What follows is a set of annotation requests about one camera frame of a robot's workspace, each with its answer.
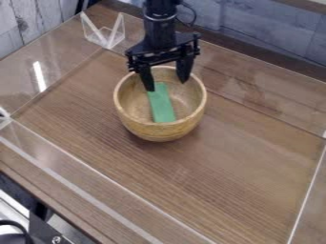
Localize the clear acrylic tray walls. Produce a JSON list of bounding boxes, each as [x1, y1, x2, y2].
[[0, 19, 326, 244]]

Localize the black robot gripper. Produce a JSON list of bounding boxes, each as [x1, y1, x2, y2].
[[125, 31, 202, 92]]

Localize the green rectangular block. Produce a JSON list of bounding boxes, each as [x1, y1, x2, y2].
[[149, 82, 177, 123]]

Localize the wooden bowl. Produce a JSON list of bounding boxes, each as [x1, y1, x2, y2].
[[114, 66, 208, 142]]

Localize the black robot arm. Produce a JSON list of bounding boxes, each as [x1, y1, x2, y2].
[[125, 0, 201, 92]]

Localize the black table leg bracket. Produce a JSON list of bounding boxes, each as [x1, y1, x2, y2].
[[29, 212, 74, 244]]

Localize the black cable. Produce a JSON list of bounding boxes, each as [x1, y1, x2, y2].
[[0, 219, 34, 244]]

